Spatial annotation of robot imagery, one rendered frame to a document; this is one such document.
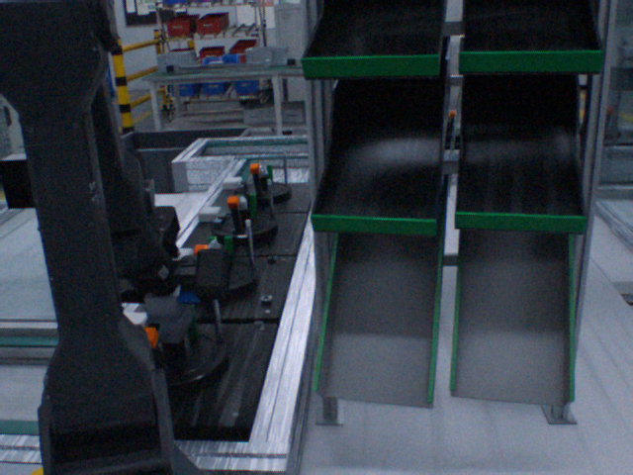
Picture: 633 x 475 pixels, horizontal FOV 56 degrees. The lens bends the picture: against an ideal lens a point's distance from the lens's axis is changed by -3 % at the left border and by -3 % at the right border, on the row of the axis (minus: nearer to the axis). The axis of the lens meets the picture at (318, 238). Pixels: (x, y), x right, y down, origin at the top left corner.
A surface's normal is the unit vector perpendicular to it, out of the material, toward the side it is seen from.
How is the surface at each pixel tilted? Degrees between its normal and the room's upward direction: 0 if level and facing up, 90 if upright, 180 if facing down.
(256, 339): 0
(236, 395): 0
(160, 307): 90
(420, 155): 25
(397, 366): 45
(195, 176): 90
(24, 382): 0
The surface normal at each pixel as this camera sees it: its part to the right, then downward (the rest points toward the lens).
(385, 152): -0.15, -0.69
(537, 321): -0.21, -0.40
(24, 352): -0.07, 0.37
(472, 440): -0.05, -0.93
